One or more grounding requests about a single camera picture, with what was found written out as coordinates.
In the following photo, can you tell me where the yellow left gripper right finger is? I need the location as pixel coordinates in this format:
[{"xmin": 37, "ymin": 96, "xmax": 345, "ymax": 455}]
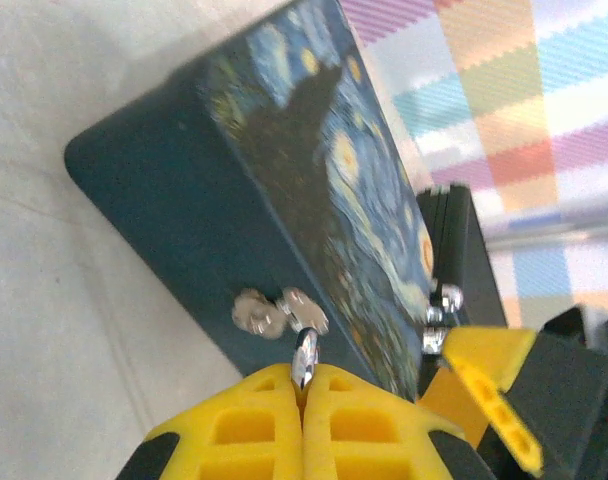
[{"xmin": 301, "ymin": 363, "xmax": 496, "ymax": 480}]

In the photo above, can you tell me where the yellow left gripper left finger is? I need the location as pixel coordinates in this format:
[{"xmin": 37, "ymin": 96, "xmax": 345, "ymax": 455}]
[{"xmin": 116, "ymin": 363, "xmax": 304, "ymax": 480}]

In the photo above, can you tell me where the black case with chrome fittings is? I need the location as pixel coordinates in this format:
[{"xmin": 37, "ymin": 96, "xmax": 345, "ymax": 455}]
[{"xmin": 414, "ymin": 183, "xmax": 509, "ymax": 396}]

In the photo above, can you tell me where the silver metal box latch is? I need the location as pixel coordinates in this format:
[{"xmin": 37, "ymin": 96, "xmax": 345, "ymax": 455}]
[{"xmin": 231, "ymin": 286, "xmax": 331, "ymax": 341}]

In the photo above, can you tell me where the box with starry night print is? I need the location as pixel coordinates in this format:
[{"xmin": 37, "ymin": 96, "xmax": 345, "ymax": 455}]
[{"xmin": 63, "ymin": 0, "xmax": 436, "ymax": 404}]

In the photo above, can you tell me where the pastel plaid tablecloth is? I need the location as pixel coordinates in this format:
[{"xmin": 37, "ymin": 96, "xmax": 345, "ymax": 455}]
[{"xmin": 337, "ymin": 0, "xmax": 608, "ymax": 331}]

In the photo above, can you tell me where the silver metal rail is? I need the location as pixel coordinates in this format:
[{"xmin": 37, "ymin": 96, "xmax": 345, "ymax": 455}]
[{"xmin": 485, "ymin": 206, "xmax": 608, "ymax": 252}]

